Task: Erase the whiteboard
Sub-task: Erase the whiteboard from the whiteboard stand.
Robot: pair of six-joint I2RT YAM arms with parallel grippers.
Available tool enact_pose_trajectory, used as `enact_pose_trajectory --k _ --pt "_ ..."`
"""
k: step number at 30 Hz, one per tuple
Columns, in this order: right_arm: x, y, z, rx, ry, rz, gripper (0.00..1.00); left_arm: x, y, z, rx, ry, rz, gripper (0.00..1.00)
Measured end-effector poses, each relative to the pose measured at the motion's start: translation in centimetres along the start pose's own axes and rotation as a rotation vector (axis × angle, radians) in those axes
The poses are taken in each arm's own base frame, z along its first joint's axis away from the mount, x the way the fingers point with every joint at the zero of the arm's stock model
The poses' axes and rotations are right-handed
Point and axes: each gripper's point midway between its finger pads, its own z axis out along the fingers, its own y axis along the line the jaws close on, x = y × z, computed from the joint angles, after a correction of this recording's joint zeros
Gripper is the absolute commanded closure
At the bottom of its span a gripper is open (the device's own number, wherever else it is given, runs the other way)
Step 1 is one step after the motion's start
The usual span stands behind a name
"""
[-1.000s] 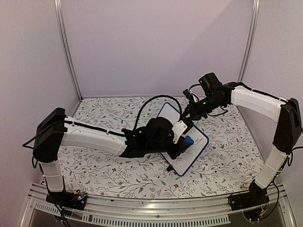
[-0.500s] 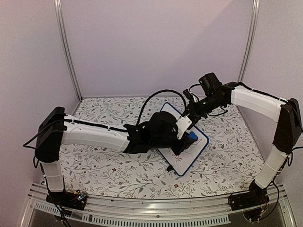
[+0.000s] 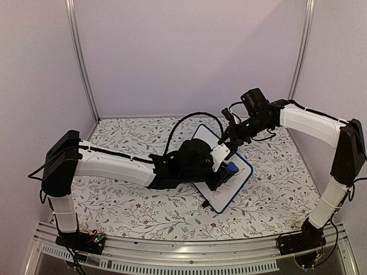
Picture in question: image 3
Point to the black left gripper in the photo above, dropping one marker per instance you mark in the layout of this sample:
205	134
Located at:
219	179

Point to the left aluminium frame post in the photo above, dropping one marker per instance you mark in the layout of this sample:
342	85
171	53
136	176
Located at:
76	41

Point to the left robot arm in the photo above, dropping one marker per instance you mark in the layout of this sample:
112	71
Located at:
70	157

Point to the wire whiteboard stand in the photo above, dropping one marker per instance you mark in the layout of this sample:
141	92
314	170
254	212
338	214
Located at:
205	204

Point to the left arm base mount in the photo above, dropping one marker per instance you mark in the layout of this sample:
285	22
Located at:
92	242

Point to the blue whiteboard eraser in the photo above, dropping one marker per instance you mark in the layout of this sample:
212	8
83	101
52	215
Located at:
232	167

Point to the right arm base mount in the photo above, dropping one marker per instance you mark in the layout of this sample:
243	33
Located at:
308	238

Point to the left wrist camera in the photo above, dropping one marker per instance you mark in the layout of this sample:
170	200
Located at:
219	154

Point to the front aluminium rail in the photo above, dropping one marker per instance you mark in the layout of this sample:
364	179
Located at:
241	256

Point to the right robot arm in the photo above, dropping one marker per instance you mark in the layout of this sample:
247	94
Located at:
346	153

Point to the aluminium frame post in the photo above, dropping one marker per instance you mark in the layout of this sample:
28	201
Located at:
306	31
76	41

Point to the right aluminium frame post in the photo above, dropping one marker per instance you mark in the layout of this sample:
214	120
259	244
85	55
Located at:
306	31

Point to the floral patterned table mat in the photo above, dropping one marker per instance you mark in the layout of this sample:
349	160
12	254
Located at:
277	199

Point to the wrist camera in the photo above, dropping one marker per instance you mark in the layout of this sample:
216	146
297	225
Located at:
231	116
219	154

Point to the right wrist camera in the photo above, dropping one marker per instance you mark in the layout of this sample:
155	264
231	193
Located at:
231	116

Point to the small blue-framed whiteboard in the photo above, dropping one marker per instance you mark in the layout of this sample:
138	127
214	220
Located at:
221	198

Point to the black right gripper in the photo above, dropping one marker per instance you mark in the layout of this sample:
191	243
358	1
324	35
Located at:
233	142

